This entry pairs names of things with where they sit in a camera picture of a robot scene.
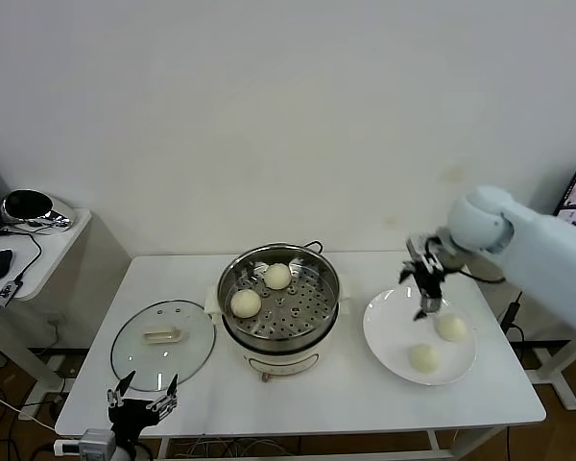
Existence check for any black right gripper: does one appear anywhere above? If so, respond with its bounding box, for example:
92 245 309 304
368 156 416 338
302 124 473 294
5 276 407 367
398 249 455 322

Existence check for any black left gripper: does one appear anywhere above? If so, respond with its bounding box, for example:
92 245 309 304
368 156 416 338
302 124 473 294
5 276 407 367
106 370 180 439

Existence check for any white steamed baozi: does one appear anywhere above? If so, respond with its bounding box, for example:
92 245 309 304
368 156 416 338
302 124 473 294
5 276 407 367
435 314 469 343
407 343 443 375
229 289 263 319
264 263 292 291

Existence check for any round glass pot lid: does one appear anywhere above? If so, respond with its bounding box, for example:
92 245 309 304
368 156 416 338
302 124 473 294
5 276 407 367
109 300 217 393

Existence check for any stainless steel steamer basket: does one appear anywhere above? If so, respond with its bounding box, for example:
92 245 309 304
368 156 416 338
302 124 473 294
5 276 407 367
204 243 355 340

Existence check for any white round plate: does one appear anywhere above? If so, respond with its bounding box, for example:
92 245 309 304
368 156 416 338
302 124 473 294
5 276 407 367
363 286 478 387

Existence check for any black hanging power adapter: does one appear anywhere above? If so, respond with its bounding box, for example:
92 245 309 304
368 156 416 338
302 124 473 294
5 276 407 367
499 290 523 332

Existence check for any white work table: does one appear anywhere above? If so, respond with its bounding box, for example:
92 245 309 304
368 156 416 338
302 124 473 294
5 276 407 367
55 249 547 461

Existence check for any cream electric cooker pot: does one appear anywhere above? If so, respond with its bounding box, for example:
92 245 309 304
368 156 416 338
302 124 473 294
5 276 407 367
204 282 355 385

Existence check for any white side table with mouse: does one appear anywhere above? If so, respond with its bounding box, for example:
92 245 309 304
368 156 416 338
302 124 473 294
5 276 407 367
0 207 132 422

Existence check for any chrome and black headset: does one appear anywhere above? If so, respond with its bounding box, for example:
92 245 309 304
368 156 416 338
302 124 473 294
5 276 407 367
0 188 76 230

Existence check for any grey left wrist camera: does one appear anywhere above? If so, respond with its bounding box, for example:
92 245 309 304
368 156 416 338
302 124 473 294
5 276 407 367
53 428 119 461

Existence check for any white floor cable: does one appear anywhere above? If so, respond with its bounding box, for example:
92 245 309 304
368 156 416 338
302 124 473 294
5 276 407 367
0 387 58 431

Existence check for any white side table with cable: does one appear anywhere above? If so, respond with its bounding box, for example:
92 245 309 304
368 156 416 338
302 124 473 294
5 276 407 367
468 249 576 413

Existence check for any thin black desk cable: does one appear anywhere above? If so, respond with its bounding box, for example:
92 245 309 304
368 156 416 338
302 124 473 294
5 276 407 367
0 225 44 284

